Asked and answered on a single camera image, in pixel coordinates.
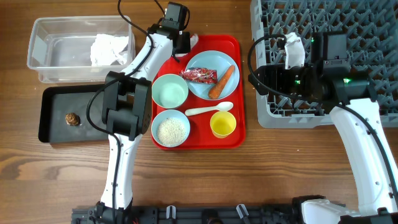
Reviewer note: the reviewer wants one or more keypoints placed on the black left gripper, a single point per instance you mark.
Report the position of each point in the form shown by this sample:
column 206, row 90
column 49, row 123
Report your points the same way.
column 186, row 45

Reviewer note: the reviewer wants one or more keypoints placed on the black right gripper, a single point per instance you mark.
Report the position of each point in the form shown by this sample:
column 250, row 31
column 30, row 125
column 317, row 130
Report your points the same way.
column 277, row 71

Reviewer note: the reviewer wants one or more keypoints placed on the red snack wrapper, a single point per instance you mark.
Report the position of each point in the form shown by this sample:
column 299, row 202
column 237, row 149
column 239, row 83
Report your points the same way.
column 200, row 75

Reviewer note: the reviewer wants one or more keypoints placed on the mint green bowl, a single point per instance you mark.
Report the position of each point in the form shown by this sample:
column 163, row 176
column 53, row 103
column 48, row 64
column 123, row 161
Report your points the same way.
column 169, row 91

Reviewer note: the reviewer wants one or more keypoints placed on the orange carrot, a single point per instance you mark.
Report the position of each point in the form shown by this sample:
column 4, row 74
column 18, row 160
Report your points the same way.
column 215, row 92

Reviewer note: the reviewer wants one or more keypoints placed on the white tissue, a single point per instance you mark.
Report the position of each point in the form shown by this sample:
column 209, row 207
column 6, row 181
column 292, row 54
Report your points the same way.
column 108, row 49
column 193, row 40

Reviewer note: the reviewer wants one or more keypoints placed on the light blue bowl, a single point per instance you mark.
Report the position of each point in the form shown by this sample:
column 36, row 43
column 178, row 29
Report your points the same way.
column 170, row 114

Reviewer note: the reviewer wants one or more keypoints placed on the brown mushroom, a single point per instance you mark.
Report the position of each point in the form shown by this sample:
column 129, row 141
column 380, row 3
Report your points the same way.
column 72, row 119

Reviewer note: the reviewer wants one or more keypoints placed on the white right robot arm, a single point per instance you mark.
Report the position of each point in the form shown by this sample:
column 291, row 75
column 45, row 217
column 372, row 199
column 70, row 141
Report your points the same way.
column 350, row 99

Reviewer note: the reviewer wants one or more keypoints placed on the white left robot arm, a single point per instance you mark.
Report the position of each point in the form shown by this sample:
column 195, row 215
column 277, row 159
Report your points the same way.
column 127, row 107

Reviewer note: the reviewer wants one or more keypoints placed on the grey dishwasher rack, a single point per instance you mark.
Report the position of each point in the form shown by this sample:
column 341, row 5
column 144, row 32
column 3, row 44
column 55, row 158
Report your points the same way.
column 371, row 27

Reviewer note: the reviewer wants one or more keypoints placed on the light blue plate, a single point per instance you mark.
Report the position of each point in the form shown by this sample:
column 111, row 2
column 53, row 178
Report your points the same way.
column 213, row 60

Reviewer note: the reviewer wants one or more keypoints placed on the white plastic spoon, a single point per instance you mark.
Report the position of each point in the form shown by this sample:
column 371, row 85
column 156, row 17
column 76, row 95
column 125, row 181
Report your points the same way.
column 223, row 106

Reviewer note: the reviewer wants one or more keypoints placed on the red serving tray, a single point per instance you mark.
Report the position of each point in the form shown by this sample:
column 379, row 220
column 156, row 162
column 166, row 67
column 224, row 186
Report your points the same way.
column 201, row 136

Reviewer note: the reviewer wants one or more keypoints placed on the yellow cup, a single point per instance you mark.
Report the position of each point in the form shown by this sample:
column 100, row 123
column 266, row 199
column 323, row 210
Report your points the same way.
column 222, row 124

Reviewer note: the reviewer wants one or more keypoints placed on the clear plastic bin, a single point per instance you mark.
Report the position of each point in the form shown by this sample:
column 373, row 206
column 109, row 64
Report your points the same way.
column 60, row 47

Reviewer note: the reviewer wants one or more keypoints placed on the black tray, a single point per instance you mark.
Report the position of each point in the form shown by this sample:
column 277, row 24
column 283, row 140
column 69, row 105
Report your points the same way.
column 58, row 101

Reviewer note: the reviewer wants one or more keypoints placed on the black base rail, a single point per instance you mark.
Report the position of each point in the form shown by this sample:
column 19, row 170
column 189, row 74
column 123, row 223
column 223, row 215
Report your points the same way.
column 274, row 213

